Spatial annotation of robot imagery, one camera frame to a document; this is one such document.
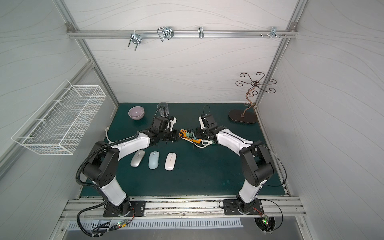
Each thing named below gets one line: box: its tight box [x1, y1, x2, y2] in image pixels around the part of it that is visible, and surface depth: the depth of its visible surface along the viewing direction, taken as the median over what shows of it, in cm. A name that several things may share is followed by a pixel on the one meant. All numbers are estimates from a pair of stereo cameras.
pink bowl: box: [128, 106, 145, 120], surface depth 113 cm
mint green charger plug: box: [186, 131, 199, 141], surface depth 95 cm
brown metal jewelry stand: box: [228, 72, 277, 124], surface depth 97 cm
